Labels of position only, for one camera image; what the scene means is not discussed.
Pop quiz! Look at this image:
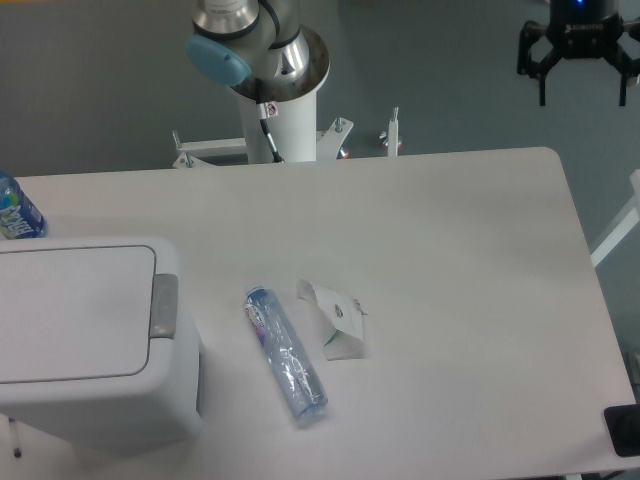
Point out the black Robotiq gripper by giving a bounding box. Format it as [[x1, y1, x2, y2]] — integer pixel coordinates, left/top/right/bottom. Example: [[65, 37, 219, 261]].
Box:
[[516, 0, 640, 108]]

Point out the grey trash can push button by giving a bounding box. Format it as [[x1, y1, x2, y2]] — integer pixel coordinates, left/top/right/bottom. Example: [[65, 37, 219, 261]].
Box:
[[149, 274, 179, 339]]

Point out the white trash can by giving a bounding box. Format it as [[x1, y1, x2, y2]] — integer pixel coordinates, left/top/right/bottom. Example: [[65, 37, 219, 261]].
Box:
[[1, 236, 203, 447]]

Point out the white crumpled paper carton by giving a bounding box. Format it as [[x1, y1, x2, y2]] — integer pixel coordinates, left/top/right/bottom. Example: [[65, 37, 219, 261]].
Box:
[[296, 279, 366, 361]]

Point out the black device at table corner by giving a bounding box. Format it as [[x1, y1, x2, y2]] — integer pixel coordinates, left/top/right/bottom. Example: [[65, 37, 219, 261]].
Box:
[[604, 404, 640, 458]]

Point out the clear empty plastic bottle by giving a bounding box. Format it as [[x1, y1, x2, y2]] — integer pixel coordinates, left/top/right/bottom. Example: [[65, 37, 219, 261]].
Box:
[[243, 285, 328, 421]]

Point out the blue labelled water bottle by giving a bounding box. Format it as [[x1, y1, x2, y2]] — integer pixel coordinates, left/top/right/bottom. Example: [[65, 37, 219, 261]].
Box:
[[1, 171, 47, 240]]

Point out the white frame at right edge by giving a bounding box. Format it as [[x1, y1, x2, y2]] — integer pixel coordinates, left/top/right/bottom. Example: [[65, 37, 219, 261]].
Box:
[[590, 170, 639, 267]]

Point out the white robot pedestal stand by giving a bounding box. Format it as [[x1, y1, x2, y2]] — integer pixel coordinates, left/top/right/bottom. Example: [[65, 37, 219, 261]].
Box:
[[171, 24, 405, 170]]

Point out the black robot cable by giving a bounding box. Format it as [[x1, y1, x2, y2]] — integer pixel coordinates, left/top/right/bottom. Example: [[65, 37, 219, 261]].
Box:
[[255, 78, 285, 164]]

